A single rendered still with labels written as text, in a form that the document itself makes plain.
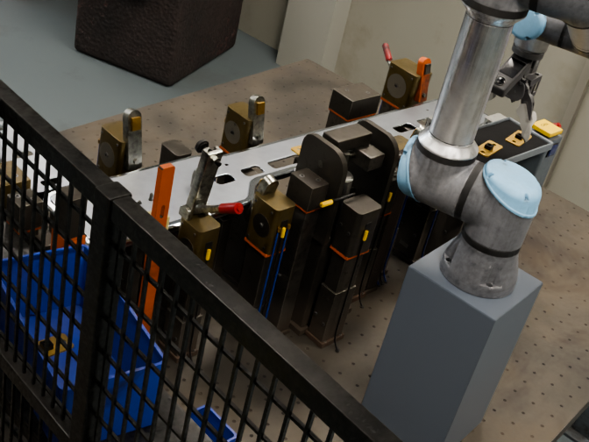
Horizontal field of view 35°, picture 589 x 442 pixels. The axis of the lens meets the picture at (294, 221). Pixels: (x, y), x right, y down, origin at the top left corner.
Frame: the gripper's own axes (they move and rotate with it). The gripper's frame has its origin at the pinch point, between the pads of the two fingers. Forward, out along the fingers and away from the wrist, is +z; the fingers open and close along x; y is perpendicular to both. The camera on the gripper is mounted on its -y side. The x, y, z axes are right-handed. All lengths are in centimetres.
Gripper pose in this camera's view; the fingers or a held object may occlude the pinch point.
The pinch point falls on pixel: (495, 129)
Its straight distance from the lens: 217.5
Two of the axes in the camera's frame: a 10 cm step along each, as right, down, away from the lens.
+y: 6.1, -3.3, 7.2
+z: -2.0, 8.2, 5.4
